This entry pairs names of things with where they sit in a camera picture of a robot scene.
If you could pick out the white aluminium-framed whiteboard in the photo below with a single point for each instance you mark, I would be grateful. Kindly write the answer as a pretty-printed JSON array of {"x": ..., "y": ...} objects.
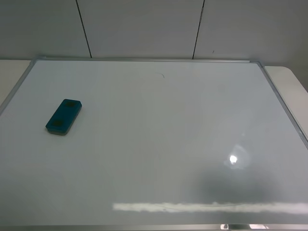
[{"x": 158, "y": 145}]

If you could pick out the teal whiteboard eraser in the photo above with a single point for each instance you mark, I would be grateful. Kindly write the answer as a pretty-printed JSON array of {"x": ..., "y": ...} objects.
[{"x": 64, "y": 117}]

